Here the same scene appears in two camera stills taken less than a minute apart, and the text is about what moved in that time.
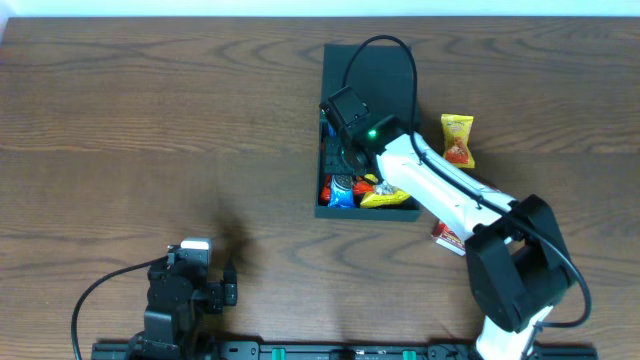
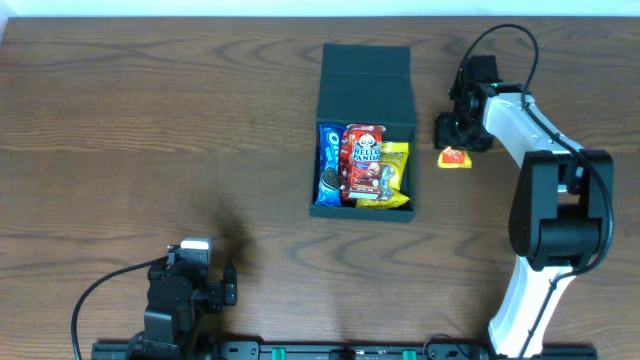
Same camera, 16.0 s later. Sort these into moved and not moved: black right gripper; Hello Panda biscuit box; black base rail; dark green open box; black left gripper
Moved: Hello Panda biscuit box; black right gripper
Not moved: black base rail; black left gripper; dark green open box
